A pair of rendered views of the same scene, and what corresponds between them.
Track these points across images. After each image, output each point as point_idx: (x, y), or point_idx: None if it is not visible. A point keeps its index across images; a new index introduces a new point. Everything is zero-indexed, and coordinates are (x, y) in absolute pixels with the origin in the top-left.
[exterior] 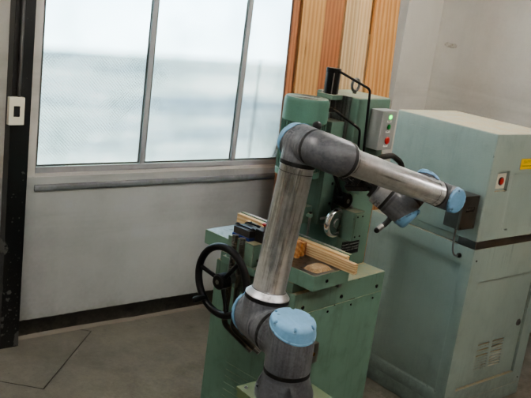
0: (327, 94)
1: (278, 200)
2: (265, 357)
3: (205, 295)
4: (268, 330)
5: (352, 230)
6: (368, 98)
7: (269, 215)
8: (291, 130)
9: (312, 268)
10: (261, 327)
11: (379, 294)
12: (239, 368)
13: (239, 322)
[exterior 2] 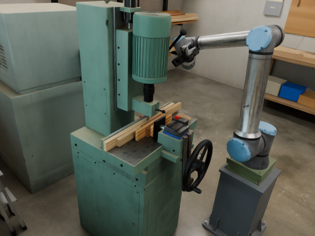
0: (137, 8)
1: (267, 77)
2: (267, 150)
3: (191, 186)
4: (269, 138)
5: None
6: (138, 3)
7: (262, 90)
8: (273, 32)
9: (188, 118)
10: (266, 141)
11: None
12: (163, 208)
13: (254, 154)
